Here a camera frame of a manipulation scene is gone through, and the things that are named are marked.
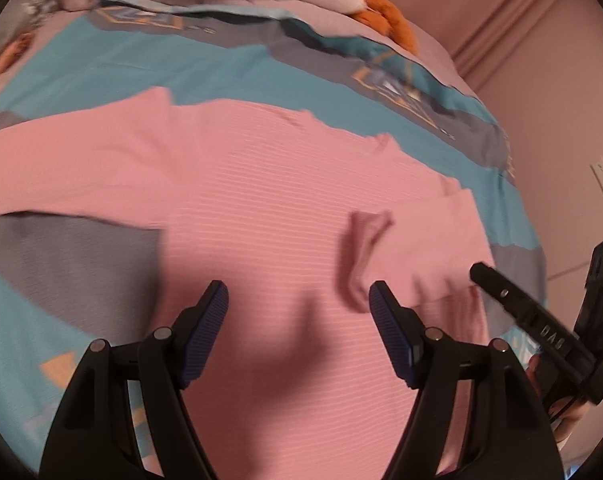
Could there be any pink window curtain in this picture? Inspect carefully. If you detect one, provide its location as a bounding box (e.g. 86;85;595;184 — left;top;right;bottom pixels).
375;0;578;91

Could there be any person's right hand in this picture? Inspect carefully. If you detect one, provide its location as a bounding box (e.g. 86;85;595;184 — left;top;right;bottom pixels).
526;354;591;450

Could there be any blue grey patterned duvet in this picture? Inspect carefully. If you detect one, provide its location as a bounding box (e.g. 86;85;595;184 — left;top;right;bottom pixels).
0;0;545;470

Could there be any pink striped knit shirt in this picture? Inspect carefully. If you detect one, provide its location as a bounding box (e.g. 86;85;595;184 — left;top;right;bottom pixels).
0;88;491;479

